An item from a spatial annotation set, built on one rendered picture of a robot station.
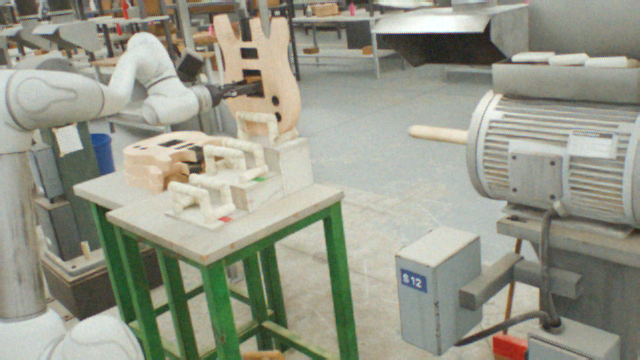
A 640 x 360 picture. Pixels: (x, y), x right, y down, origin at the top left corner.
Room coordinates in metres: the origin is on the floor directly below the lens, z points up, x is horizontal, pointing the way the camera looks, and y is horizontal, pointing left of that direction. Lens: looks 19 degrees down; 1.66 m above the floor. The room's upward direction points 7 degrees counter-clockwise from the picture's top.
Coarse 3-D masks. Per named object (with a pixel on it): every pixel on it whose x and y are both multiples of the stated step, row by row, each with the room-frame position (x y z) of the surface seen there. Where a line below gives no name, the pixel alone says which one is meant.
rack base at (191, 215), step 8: (184, 208) 1.93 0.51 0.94; (192, 208) 1.92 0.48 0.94; (216, 208) 1.89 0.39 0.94; (168, 216) 1.89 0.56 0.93; (176, 216) 1.86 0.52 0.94; (184, 216) 1.85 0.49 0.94; (192, 216) 1.84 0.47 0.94; (200, 216) 1.83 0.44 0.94; (232, 216) 1.80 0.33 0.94; (240, 216) 1.80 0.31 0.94; (192, 224) 1.79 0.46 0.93; (200, 224) 1.77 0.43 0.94; (208, 224) 1.76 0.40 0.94; (216, 224) 1.75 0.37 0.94; (224, 224) 1.76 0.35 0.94
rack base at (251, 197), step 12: (228, 180) 1.93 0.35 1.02; (276, 180) 1.92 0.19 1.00; (216, 192) 1.94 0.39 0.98; (240, 192) 1.84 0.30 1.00; (252, 192) 1.85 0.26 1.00; (264, 192) 1.88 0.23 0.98; (276, 192) 1.92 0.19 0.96; (240, 204) 1.85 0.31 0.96; (252, 204) 1.84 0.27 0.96; (264, 204) 1.88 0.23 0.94
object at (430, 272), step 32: (416, 256) 1.04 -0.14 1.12; (448, 256) 1.02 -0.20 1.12; (480, 256) 1.09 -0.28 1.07; (416, 288) 1.02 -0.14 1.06; (448, 288) 1.02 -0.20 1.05; (416, 320) 1.03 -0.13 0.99; (448, 320) 1.01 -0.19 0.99; (480, 320) 1.09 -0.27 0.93; (512, 320) 1.05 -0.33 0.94; (544, 320) 1.02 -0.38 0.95
